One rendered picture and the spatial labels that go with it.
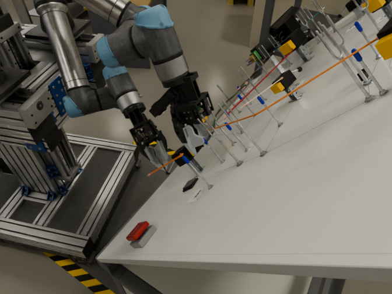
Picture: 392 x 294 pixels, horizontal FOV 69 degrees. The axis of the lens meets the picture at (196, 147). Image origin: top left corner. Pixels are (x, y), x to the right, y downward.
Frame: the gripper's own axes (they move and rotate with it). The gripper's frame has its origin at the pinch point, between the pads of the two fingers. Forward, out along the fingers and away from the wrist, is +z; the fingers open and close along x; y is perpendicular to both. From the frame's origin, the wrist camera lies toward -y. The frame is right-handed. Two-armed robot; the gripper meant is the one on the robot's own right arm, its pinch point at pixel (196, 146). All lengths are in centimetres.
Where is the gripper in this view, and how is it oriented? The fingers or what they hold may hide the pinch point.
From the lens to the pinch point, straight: 77.6
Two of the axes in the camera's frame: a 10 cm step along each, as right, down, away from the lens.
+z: 3.3, 8.3, 4.5
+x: 4.4, -5.6, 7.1
